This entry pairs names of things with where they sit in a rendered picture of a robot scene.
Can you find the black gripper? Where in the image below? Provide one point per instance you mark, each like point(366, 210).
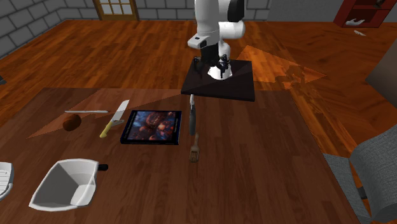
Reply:
point(210, 52)

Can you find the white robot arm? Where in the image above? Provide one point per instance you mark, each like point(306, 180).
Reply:
point(207, 18)

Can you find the dark robot stand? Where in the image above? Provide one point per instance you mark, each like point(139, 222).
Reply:
point(235, 86)

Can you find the dark blue picture book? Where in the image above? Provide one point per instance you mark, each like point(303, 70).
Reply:
point(152, 127)

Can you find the wooden door with glass panes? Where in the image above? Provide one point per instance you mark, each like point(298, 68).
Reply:
point(115, 9)

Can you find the silver pen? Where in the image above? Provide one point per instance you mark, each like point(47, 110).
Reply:
point(86, 111)

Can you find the brown round fruit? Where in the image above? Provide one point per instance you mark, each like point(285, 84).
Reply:
point(72, 122)

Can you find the small white object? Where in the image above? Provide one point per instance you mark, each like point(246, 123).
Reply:
point(359, 33)

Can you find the red shelf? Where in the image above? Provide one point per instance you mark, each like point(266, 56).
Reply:
point(366, 12)

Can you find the grey fabric chair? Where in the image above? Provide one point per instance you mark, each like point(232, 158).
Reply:
point(377, 167)

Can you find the white ribbed dish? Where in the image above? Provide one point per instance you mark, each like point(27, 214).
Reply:
point(4, 181)

